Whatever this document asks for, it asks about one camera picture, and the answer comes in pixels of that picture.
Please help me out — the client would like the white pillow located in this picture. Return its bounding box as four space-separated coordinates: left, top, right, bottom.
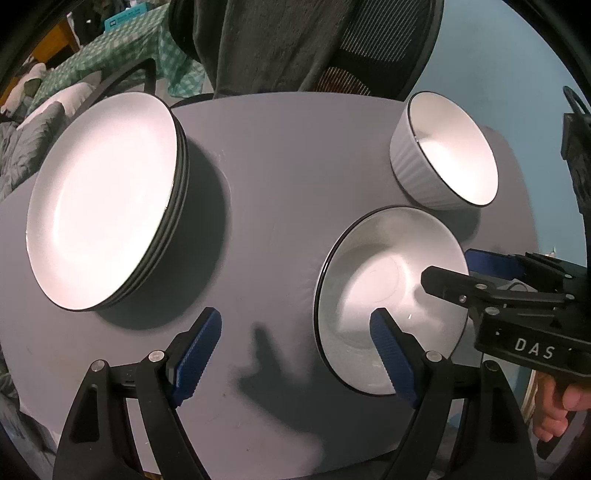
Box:
15 81 100 133

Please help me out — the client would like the person's right hand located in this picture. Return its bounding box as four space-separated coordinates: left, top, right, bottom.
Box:
533 372 591 442

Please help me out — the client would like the white shallow bowl black rim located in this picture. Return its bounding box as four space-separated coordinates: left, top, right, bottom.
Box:
315 206 469 396

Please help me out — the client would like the wooden dresser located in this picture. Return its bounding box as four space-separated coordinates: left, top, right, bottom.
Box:
1 17 80 105

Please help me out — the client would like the green checkered cloth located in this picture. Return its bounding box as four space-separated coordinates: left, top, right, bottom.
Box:
27 5 205 113

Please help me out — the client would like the dark grey towel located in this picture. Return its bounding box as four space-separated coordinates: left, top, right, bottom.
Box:
192 0 355 97

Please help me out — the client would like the grey quilted comforter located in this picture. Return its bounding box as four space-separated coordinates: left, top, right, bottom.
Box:
0 102 68 200

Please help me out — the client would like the white ribbed bowl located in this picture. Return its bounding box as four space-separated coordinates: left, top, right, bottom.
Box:
390 91 499 210

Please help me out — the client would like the black mesh office chair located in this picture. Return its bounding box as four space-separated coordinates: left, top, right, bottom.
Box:
68 0 446 121

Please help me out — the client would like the teal box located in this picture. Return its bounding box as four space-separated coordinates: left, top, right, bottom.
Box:
104 1 152 32

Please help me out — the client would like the large white plate stack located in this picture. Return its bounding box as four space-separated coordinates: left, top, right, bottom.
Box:
26 92 189 311

